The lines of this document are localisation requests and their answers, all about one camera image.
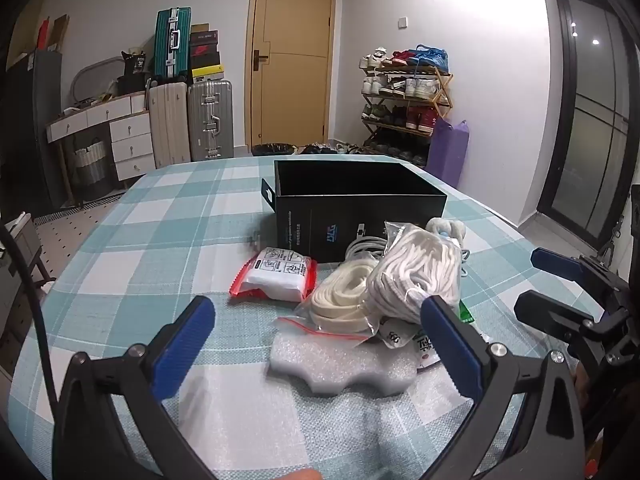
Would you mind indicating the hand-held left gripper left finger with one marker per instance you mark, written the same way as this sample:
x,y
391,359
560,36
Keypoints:
x,y
182,342

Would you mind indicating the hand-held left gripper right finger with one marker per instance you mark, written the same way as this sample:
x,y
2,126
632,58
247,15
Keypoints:
x,y
450,350

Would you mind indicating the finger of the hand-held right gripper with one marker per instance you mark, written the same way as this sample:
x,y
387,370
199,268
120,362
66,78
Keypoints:
x,y
555,264
545,311

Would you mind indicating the white foam piece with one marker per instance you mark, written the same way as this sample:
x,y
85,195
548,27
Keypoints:
x,y
340,365

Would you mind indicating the black cardboard box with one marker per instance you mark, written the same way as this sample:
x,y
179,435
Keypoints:
x,y
350,220

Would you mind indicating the person's left hand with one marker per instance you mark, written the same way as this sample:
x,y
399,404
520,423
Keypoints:
x,y
296,475

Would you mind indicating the teal checkered tablecloth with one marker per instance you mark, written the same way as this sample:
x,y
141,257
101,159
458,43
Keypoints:
x,y
150,260

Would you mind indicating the red white sealed packet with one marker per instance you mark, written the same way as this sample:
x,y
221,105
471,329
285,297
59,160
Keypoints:
x,y
275,280

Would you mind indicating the white blue plush toy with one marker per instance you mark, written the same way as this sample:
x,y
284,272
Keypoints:
x,y
447,227

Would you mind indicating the black framed glass door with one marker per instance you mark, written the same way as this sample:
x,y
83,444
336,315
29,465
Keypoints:
x,y
585,125

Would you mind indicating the purple fabric bag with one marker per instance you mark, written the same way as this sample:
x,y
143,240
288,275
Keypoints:
x,y
447,155

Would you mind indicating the grey chair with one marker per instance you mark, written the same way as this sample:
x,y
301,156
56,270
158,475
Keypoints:
x,y
20,250

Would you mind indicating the grey laundry basket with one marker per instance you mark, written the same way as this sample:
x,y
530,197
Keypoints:
x,y
91,165

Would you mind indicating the white drawer dresser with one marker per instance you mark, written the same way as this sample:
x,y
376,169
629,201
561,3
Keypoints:
x,y
130,132

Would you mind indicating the beige suitcase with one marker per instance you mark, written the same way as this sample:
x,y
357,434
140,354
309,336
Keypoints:
x,y
170,125

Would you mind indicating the silver suitcase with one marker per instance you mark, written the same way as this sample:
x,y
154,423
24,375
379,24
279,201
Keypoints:
x,y
210,120

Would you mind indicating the wooden shoe rack with shoes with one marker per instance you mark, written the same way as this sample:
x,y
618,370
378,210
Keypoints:
x,y
405,85

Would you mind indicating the pile of sandals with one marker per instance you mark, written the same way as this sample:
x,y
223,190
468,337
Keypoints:
x,y
330,148

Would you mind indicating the dark grey cabinet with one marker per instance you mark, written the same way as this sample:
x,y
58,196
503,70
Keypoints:
x,y
30,125

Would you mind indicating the oval white framed mirror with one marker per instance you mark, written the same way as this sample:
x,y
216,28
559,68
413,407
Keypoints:
x,y
95,80

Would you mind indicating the yellow wooden door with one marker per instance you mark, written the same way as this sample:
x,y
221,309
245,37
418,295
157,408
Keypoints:
x,y
290,85

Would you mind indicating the black paper bag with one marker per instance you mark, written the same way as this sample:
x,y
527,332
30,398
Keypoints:
x,y
134,62

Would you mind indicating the red black shoe box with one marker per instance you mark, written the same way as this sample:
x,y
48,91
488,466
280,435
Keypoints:
x,y
205,49

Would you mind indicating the teal suitcase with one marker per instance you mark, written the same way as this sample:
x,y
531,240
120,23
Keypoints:
x,y
172,45

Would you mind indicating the brown cardboard box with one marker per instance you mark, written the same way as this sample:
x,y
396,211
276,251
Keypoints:
x,y
199,27

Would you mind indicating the flat brown cardboard sheet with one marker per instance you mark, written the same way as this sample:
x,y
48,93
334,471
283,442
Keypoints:
x,y
60,32

